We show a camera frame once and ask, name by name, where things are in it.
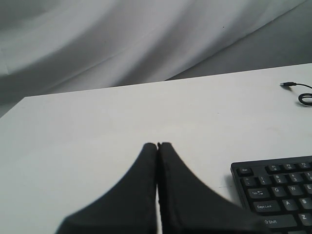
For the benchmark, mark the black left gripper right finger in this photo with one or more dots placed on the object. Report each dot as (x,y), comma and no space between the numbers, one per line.
(188,206)

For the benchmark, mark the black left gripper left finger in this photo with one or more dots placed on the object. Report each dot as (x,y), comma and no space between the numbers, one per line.
(127,208)

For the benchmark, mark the black acer keyboard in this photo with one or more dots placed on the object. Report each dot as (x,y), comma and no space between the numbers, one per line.
(278,190)

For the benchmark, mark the grey backdrop cloth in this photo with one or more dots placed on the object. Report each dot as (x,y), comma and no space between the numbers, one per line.
(57,46)

